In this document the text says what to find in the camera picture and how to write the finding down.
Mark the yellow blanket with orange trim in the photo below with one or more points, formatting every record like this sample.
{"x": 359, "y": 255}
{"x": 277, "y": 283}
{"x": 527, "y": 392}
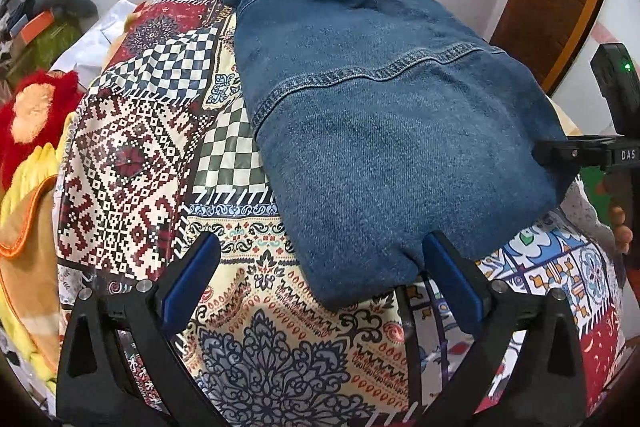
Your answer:
{"x": 30, "y": 247}

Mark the blue denim jacket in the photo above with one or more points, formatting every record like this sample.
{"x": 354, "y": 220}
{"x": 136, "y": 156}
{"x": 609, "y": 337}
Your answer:
{"x": 380, "y": 117}

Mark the orange box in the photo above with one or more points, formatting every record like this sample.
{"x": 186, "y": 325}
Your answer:
{"x": 37, "y": 26}

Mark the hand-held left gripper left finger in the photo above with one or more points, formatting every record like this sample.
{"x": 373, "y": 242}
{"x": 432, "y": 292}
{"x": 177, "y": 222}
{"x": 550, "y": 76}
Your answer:
{"x": 192, "y": 279}

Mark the green bag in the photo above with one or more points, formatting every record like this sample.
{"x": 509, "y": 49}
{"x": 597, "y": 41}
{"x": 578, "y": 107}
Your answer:
{"x": 50, "y": 47}

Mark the white cloth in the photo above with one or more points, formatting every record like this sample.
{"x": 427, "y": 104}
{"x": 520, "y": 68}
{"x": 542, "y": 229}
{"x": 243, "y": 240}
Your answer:
{"x": 95, "y": 42}

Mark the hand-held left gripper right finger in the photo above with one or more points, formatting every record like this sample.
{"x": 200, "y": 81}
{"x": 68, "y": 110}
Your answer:
{"x": 450, "y": 279}

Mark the red plush toy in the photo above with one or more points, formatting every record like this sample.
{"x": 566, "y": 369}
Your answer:
{"x": 30, "y": 117}

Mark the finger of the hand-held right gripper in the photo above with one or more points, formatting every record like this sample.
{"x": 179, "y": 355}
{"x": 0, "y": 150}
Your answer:
{"x": 570, "y": 152}

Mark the patchwork patterned bedsheet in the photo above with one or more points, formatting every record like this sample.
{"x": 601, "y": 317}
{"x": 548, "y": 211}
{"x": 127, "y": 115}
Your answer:
{"x": 145, "y": 147}

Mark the person's right hand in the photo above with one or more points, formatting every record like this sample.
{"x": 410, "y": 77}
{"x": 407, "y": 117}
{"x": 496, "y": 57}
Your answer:
{"x": 617, "y": 222}

